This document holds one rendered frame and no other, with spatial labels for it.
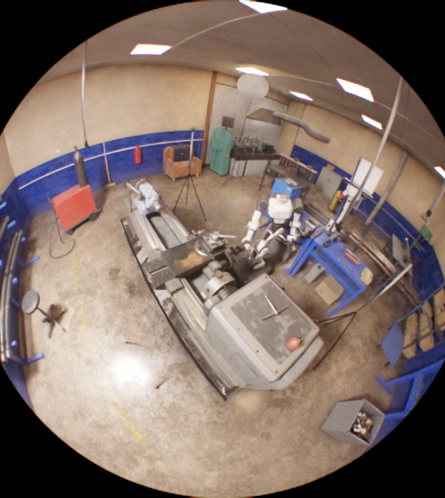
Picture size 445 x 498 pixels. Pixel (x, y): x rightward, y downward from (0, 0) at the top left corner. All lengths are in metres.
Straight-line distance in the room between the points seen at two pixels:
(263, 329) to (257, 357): 0.16
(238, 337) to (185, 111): 5.50
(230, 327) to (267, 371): 0.31
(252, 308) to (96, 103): 5.04
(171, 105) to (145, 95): 0.82
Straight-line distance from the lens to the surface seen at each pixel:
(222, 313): 0.97
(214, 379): 1.83
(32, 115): 5.30
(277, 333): 1.02
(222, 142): 5.54
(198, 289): 1.73
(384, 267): 4.07
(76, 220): 4.07
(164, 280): 1.61
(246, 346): 0.95
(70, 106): 5.09
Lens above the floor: 2.22
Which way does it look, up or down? 46 degrees down
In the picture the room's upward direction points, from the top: 13 degrees clockwise
